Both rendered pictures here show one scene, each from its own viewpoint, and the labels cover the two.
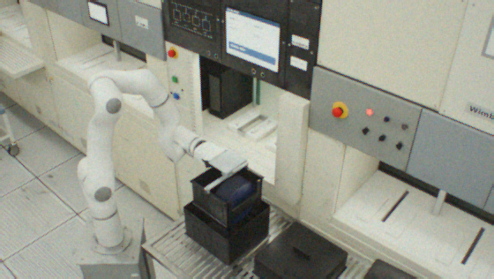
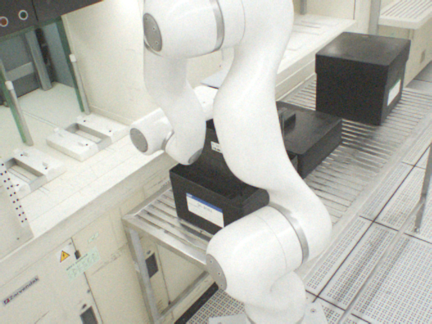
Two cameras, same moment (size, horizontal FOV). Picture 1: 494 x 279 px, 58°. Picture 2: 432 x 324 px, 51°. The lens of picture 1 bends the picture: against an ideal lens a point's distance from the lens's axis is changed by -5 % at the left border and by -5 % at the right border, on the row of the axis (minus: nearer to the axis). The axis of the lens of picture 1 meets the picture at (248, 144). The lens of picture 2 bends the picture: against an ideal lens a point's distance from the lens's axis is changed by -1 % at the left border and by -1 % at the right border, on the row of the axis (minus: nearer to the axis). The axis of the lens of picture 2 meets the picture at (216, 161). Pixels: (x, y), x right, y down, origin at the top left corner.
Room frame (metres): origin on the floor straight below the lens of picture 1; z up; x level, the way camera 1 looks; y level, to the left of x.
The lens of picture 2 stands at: (1.48, 1.21, 1.70)
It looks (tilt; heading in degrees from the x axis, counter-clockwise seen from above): 34 degrees down; 272
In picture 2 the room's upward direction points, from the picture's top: 6 degrees counter-clockwise
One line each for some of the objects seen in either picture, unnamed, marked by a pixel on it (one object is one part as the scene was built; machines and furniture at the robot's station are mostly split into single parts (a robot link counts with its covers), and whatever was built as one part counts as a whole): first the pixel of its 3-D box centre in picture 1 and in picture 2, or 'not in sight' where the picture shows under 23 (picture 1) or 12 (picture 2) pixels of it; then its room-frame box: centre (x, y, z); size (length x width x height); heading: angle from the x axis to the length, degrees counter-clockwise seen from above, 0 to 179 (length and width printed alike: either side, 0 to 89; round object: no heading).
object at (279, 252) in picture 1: (301, 260); (288, 132); (1.27, -0.23, 0.83); 0.29 x 0.29 x 0.13; 48
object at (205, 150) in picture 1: (208, 153); (200, 103); (1.55, 0.16, 1.17); 0.11 x 0.10 x 0.07; 48
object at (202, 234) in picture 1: (227, 220); (234, 186); (1.48, 0.09, 0.85); 0.28 x 0.28 x 0.17; 48
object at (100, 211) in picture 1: (96, 185); (259, 272); (1.45, 0.64, 1.07); 0.19 x 0.12 x 0.24; 31
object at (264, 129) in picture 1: (253, 124); (20, 171); (2.17, -0.03, 0.89); 0.22 x 0.21 x 0.04; 140
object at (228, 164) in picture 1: (227, 189); (232, 132); (1.47, 0.09, 1.04); 0.24 x 0.20 x 0.32; 138
